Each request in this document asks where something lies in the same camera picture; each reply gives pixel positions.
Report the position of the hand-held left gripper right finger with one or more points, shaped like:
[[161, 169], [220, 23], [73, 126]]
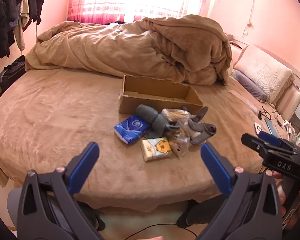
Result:
[[213, 165]]

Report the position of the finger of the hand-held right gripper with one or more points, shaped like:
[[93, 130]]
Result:
[[270, 137], [255, 143]]

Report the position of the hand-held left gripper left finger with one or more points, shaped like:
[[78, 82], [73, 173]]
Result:
[[85, 165]]

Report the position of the grey knitted socks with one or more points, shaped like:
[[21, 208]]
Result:
[[200, 132]]

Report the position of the clear bag of brown snacks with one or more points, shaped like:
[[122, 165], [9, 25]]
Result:
[[181, 140]]

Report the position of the blue tissue pack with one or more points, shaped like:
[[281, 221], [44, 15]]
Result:
[[131, 128]]

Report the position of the yellow cartoon tissue pack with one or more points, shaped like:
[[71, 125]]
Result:
[[155, 150]]

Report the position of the cardboard box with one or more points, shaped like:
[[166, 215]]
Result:
[[130, 102]]

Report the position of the person's right hand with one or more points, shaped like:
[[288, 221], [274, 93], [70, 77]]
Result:
[[280, 187]]

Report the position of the person's left hand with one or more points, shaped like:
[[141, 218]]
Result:
[[151, 238]]

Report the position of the smartphone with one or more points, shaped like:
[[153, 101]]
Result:
[[271, 127]]

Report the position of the white power strip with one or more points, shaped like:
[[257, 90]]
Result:
[[287, 125]]

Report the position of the padded bed headboard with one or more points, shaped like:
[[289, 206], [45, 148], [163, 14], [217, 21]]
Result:
[[290, 100]]

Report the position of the round bed with brown sheet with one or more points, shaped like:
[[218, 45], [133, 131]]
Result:
[[65, 120]]

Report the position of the black shoe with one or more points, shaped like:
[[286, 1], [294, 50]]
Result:
[[197, 212], [95, 217]]

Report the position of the purple pillow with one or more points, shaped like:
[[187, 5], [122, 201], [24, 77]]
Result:
[[250, 86]]

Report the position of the cream floral pillow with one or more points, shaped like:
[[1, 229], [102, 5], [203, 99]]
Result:
[[265, 75]]

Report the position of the black bag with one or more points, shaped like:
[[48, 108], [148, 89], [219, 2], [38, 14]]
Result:
[[10, 75]]

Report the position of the brown fleece blanket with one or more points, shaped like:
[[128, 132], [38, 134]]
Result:
[[120, 47]]

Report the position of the pink patterned curtain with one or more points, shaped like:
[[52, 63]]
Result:
[[90, 10]]

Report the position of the hanging dark clothes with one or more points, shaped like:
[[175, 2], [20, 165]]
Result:
[[7, 22]]

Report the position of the white wall switch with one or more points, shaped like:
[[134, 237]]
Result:
[[245, 33]]

